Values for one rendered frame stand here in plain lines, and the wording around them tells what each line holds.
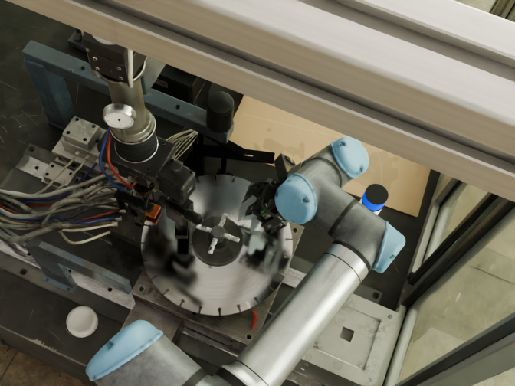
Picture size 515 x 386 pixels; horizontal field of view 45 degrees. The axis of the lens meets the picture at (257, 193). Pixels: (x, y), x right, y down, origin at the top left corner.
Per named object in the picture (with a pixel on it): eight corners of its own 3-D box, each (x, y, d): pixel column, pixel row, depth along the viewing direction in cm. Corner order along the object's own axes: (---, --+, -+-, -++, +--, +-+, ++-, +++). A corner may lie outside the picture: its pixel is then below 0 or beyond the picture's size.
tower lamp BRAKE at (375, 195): (387, 195, 124) (391, 188, 121) (380, 214, 122) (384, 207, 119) (365, 187, 124) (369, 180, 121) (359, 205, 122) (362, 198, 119)
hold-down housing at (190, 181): (198, 213, 125) (197, 165, 107) (185, 231, 123) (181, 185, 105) (175, 199, 126) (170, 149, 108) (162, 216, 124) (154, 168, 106)
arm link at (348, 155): (331, 145, 105) (354, 125, 111) (290, 170, 113) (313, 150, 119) (358, 182, 106) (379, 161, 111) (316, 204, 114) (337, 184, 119)
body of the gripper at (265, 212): (241, 214, 124) (278, 192, 115) (255, 184, 129) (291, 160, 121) (270, 236, 126) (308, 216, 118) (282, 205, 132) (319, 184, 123)
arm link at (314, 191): (335, 218, 98) (365, 186, 105) (279, 176, 100) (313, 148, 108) (316, 248, 103) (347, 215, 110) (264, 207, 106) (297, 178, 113)
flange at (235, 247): (227, 273, 133) (227, 269, 130) (182, 250, 134) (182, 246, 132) (251, 231, 137) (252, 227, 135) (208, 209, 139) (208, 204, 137)
